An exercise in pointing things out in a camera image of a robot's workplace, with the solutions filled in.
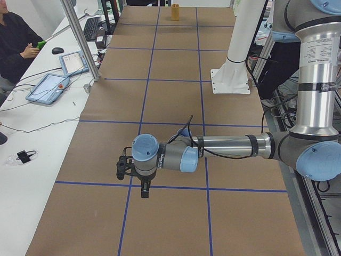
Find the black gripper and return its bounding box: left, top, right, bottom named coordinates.
left=137, top=171, right=157, bottom=198

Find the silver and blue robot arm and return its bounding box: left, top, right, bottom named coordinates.
left=129, top=1, right=340, bottom=198

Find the yellow bamboo cup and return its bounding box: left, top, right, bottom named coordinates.
left=171, top=4, right=180, bottom=21

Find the near teach pendant tablet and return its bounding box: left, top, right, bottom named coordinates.
left=26, top=74, right=70, bottom=105

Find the teach pendant tablet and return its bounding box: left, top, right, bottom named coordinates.
left=26, top=74, right=70, bottom=105
left=59, top=51, right=89, bottom=77

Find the far teach pendant tablet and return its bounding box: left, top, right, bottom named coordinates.
left=59, top=51, right=89, bottom=77

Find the black computer mouse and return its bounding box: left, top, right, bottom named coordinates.
left=51, top=47, right=64, bottom=55

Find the black keyboard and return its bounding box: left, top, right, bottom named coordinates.
left=83, top=17, right=101, bottom=42

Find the green handheld object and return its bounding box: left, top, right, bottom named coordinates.
left=36, top=41, right=46, bottom=50

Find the seated person in black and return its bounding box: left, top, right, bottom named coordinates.
left=0, top=0, right=45, bottom=89

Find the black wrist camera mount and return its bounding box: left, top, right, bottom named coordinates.
left=116, top=155, right=137, bottom=180

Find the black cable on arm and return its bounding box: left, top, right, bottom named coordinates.
left=183, top=115, right=256, bottom=160

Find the small black device with cable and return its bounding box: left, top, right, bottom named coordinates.
left=17, top=150, right=37, bottom=164

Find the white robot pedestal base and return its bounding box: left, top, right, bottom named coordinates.
left=210, top=0, right=267, bottom=94

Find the aluminium frame post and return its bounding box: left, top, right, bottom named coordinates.
left=60, top=0, right=100, bottom=82

